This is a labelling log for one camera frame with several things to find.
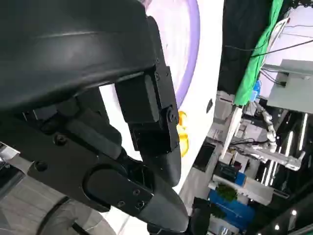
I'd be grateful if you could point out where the orange and white bread roll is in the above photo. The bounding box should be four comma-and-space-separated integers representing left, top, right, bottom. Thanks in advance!
178, 110, 190, 157

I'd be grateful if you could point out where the pale grey machine housing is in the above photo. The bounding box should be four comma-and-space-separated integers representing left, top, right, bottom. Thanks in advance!
266, 58, 313, 109

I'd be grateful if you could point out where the green cloth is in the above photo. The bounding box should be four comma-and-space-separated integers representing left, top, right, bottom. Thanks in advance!
233, 0, 293, 106

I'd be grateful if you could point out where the thin black workshop cable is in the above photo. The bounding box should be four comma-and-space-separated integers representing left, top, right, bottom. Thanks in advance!
224, 38, 313, 59

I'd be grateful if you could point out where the blue box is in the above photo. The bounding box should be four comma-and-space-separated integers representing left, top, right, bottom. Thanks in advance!
209, 189, 255, 230

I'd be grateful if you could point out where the small green shrub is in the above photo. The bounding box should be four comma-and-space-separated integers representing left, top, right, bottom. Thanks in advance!
217, 184, 238, 204

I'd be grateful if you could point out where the lilac plate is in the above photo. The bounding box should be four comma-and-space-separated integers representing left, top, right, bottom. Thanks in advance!
140, 0, 201, 110

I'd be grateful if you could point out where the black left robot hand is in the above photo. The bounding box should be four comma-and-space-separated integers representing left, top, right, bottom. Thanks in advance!
0, 0, 189, 235

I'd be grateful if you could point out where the black curtain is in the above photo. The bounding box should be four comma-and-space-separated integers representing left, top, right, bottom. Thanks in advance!
217, 0, 277, 93

